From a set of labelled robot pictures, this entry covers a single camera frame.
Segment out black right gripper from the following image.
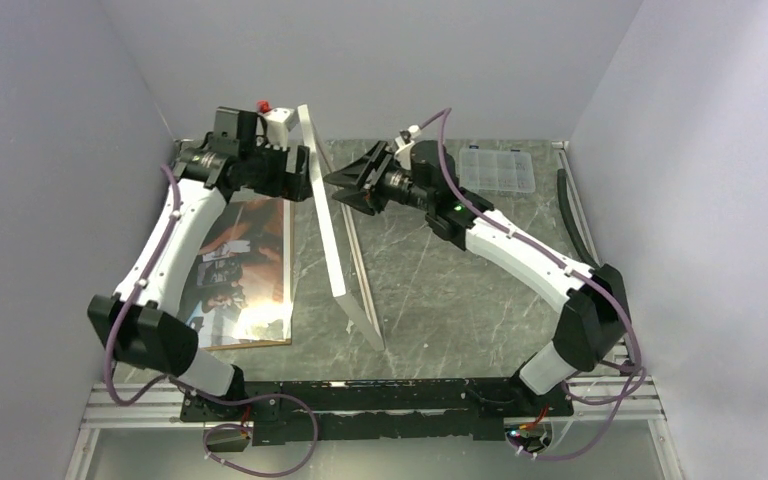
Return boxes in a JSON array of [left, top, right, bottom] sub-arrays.
[[324, 140, 434, 216]]

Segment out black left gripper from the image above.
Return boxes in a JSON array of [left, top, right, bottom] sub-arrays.
[[242, 137, 314, 202]]

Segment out white wooden picture frame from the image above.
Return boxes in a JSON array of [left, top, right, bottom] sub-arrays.
[[297, 104, 385, 351]]

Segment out glossy photo print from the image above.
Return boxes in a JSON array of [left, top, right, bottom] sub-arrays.
[[181, 195, 291, 350]]

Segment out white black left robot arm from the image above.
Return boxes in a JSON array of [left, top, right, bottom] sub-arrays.
[[87, 105, 312, 420]]

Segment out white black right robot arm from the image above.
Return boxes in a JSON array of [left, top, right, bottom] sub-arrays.
[[324, 140, 630, 415]]

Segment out clear plastic compartment box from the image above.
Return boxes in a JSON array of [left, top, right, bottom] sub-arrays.
[[457, 146, 536, 194]]

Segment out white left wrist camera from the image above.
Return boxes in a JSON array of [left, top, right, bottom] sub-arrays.
[[257, 101, 299, 148]]

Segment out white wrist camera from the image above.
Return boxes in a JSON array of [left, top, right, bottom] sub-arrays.
[[394, 124, 422, 170], [257, 101, 299, 148]]

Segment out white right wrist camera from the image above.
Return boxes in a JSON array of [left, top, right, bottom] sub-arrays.
[[394, 124, 422, 170]]

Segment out black rubber hose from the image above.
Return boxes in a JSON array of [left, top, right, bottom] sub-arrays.
[[556, 167, 601, 270]]

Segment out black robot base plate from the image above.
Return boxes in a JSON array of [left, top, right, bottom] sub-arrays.
[[180, 377, 574, 446]]

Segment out aluminium extrusion rail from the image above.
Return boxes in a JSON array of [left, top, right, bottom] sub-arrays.
[[81, 376, 664, 430]]

